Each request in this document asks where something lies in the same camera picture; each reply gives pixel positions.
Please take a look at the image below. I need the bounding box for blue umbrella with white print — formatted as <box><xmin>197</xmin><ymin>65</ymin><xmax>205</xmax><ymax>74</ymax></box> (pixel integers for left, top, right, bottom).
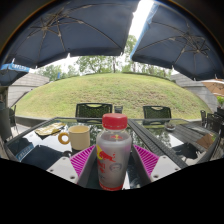
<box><xmin>0</xmin><ymin>62</ymin><xmax>32</xmax><ymax>86</ymax></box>

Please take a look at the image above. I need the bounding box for navy patio umbrella, blue trim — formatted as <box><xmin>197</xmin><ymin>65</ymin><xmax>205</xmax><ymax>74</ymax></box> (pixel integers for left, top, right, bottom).
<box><xmin>129</xmin><ymin>0</ymin><xmax>224</xmax><ymax>81</ymax></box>

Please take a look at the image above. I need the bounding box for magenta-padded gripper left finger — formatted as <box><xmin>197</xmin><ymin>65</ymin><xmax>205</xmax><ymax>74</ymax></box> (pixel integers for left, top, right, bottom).
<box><xmin>46</xmin><ymin>144</ymin><xmax>101</xmax><ymax>190</ymax></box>

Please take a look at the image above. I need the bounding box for cream mug with yellow handle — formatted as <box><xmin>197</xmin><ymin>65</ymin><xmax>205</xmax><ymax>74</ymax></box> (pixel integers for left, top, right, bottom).
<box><xmin>57</xmin><ymin>124</ymin><xmax>92</xmax><ymax>152</ymax></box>

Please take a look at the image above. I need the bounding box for group of dark chairs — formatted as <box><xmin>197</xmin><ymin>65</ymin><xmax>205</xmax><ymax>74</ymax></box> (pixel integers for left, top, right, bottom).
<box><xmin>199</xmin><ymin>106</ymin><xmax>224</xmax><ymax>135</ymax></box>

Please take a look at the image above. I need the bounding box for small dark chair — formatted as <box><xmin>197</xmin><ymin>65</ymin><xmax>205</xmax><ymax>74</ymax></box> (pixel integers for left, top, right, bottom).
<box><xmin>113</xmin><ymin>105</ymin><xmax>124</xmax><ymax>115</ymax></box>

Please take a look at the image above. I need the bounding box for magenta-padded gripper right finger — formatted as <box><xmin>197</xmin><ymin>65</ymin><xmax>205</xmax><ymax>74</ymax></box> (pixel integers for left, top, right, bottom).
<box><xmin>128</xmin><ymin>144</ymin><xmax>188</xmax><ymax>190</ymax></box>

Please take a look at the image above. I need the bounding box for brown paper sheet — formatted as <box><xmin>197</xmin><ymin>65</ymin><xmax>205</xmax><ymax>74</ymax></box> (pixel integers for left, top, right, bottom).
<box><xmin>195</xmin><ymin>132</ymin><xmax>215</xmax><ymax>150</ymax></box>

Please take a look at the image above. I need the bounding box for clear red-capped drink bottle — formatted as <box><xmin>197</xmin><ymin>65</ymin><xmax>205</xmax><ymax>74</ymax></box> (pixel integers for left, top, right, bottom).
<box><xmin>95</xmin><ymin>112</ymin><xmax>133</xmax><ymax>192</ymax></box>

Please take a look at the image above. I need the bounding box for blue printed packet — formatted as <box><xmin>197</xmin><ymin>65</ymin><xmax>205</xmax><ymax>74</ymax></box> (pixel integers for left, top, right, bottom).
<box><xmin>15</xmin><ymin>142</ymin><xmax>35</xmax><ymax>162</ymax></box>

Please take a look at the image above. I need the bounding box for beige patio umbrella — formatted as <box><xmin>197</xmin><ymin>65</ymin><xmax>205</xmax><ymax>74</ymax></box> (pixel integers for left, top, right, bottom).
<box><xmin>200</xmin><ymin>78</ymin><xmax>224</xmax><ymax>97</ymax></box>

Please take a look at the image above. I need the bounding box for yellow crumpled packet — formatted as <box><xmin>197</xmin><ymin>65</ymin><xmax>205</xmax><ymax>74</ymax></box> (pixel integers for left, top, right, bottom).
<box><xmin>34</xmin><ymin>121</ymin><xmax>67</xmax><ymax>137</ymax></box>

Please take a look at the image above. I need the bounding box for small dark bowl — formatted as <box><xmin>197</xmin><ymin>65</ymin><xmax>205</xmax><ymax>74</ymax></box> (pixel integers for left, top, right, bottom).
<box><xmin>165</xmin><ymin>123</ymin><xmax>177</xmax><ymax>132</ymax></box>

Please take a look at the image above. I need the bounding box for wide black mesh chair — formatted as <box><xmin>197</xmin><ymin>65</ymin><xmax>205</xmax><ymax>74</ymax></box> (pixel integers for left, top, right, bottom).
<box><xmin>75</xmin><ymin>102</ymin><xmax>114</xmax><ymax>123</ymax></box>

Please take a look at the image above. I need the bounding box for large navy patio umbrella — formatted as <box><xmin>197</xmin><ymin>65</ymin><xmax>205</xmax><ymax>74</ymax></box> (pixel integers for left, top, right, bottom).
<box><xmin>0</xmin><ymin>0</ymin><xmax>141</xmax><ymax>69</ymax></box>

